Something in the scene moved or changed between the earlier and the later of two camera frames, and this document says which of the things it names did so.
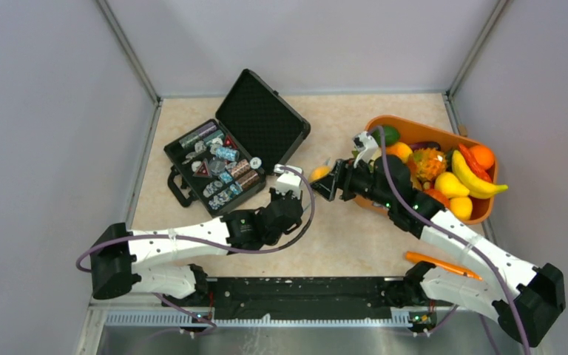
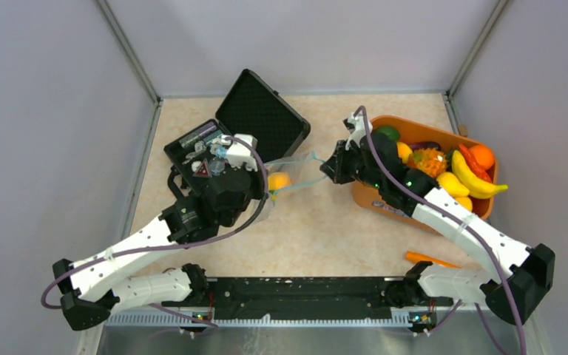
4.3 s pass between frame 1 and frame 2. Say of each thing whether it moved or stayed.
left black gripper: moved
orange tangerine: stayed
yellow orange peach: moved
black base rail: stayed
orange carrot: stayed
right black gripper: moved
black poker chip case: stayed
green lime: stayed
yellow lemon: stayed
